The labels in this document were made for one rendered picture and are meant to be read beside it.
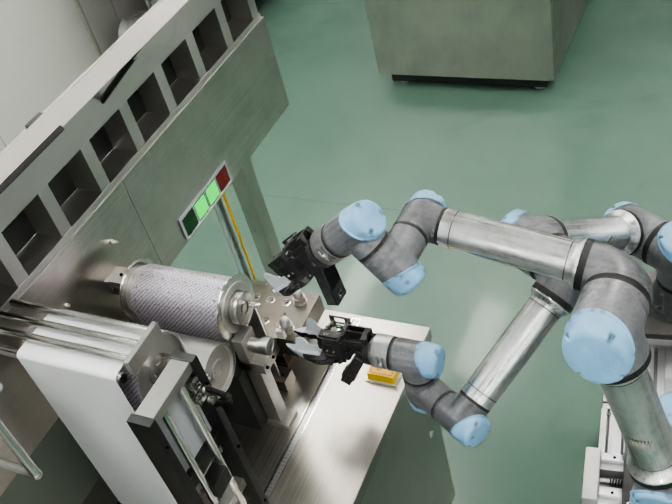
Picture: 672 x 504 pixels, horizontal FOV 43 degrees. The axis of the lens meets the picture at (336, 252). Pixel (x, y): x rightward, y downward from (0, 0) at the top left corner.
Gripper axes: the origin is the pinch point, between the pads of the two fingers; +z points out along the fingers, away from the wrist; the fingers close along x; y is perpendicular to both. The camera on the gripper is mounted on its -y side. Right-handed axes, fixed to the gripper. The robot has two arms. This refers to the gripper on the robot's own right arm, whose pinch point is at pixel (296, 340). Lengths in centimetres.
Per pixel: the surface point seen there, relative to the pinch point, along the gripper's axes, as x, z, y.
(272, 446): 17.4, 3.3, -18.9
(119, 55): 16, 0, 85
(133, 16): -251, 243, -61
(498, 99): -256, 32, -109
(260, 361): 10.9, 2.5, 4.8
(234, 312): 9.1, 5.7, 18.0
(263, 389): 11.2, 4.8, -5.6
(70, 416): 41, 28, 16
